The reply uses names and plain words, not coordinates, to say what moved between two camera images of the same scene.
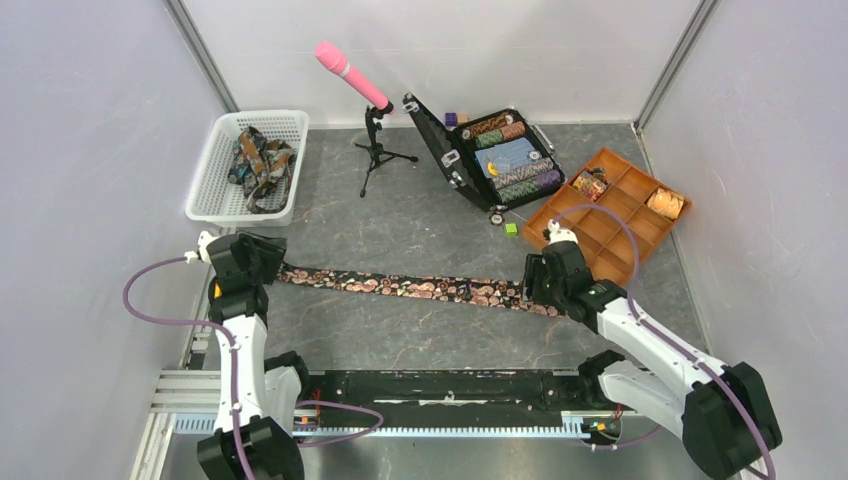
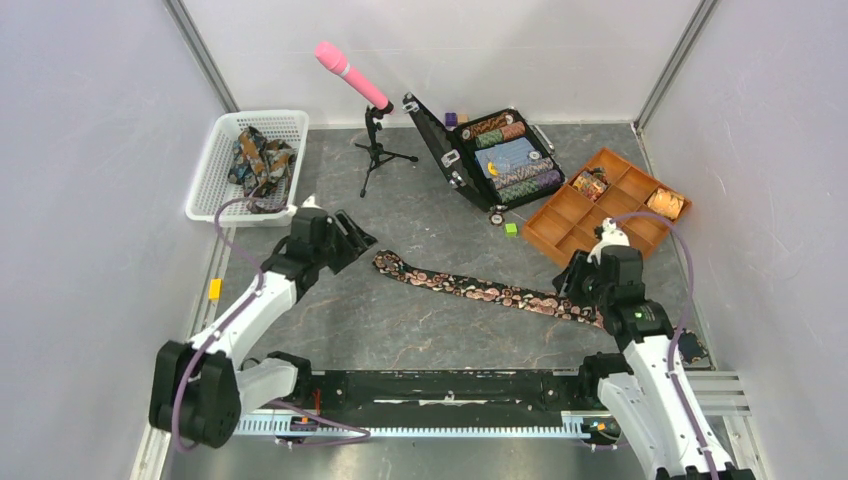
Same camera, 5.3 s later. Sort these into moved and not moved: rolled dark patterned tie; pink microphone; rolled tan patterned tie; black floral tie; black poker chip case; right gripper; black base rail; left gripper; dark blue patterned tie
Moved: right gripper; black floral tie; left gripper
Not moved: black base rail; pink microphone; dark blue patterned tie; rolled dark patterned tie; black poker chip case; rolled tan patterned tie
